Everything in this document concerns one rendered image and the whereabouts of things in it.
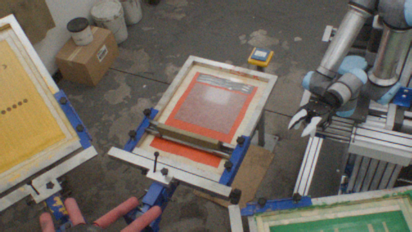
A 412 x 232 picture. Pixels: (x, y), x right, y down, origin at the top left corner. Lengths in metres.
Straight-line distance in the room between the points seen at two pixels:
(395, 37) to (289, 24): 2.87
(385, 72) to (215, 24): 2.95
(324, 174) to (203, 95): 1.07
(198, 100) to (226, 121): 0.23
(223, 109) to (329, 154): 1.04
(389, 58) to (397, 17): 0.20
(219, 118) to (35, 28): 2.11
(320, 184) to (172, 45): 2.17
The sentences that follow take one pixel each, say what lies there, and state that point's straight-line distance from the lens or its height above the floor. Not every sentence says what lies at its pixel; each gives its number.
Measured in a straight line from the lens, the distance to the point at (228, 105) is 2.42.
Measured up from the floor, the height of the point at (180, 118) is 0.96.
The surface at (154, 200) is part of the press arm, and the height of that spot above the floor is 1.04.
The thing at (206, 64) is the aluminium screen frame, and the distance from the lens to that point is 2.63.
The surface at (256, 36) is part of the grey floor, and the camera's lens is 4.34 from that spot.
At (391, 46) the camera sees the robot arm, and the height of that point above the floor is 1.69.
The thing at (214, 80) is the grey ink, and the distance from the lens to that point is 2.56.
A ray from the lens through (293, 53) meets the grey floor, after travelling 4.15.
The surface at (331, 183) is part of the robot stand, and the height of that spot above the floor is 0.21.
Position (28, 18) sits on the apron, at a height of 0.78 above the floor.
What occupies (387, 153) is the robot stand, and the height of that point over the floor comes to 1.16.
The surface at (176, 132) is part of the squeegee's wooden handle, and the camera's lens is 2.21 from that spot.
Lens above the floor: 2.78
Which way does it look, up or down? 50 degrees down
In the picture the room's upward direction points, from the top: 10 degrees counter-clockwise
